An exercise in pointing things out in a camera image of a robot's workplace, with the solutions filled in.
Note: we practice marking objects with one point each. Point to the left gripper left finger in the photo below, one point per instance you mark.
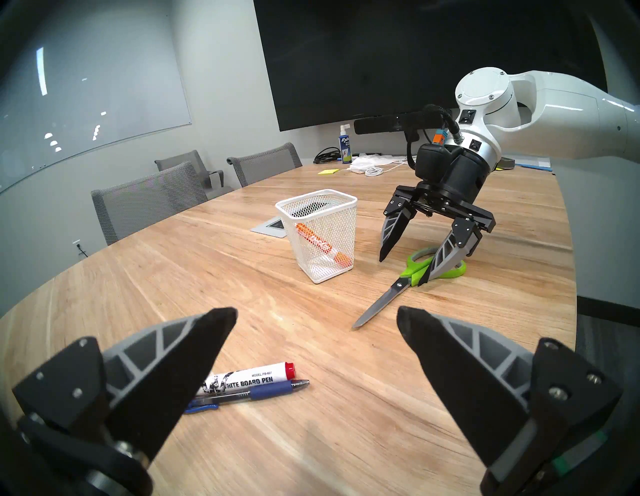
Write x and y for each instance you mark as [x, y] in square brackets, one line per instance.
[165, 380]

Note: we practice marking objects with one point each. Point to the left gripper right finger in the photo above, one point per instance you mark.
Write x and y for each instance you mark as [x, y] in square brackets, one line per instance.
[465, 380]

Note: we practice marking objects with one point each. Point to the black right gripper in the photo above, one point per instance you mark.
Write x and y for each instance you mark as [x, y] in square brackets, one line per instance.
[465, 175]

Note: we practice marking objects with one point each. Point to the white mesh pen holder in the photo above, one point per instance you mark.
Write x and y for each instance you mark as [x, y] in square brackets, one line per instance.
[345, 225]

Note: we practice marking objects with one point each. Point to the red capped white marker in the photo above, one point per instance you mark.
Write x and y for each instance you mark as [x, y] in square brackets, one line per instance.
[250, 379]

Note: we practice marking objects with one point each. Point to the orange white Expo marker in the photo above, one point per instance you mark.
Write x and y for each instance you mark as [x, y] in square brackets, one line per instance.
[320, 244]

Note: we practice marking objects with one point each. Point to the blue ballpoint pen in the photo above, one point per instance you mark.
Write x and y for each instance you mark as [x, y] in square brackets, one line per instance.
[270, 390]

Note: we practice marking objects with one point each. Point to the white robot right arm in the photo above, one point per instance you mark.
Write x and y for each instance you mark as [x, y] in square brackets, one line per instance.
[565, 120]

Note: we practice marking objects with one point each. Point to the white crumpled plastic sheet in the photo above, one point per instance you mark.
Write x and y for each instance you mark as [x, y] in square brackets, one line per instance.
[375, 161]

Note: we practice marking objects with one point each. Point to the dark gray small box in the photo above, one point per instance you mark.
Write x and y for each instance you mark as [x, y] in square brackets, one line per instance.
[507, 161]

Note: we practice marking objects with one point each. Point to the yellow sticky note pad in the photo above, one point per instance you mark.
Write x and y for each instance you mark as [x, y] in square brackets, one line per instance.
[328, 171]

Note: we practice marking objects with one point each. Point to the whiteboard cleaner spray bottle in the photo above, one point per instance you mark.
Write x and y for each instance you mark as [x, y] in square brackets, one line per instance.
[346, 147]

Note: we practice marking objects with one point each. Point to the black video sound bar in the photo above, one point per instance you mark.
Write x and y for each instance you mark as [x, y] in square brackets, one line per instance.
[380, 123]

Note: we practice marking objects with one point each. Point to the bright blue thin stick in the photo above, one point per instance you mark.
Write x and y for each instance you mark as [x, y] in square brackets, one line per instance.
[535, 167]

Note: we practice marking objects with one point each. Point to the white paper sheet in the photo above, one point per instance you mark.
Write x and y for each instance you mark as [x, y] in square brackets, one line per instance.
[535, 160]

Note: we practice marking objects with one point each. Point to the silver table outlet box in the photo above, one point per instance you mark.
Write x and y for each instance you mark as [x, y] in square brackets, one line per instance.
[267, 227]

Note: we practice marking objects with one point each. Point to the gray mesh office chair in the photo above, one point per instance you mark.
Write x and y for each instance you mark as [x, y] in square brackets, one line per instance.
[145, 200]
[265, 162]

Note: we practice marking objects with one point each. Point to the gray office chair with armrests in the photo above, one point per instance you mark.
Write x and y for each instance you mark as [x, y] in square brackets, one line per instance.
[180, 160]

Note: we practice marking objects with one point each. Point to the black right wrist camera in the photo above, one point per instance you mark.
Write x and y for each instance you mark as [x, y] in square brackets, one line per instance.
[435, 160]

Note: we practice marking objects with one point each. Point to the large black wall screen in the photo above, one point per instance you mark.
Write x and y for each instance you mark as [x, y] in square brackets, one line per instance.
[375, 60]

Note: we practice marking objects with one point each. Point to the wide glass wall board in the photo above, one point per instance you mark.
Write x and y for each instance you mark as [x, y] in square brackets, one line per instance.
[100, 75]

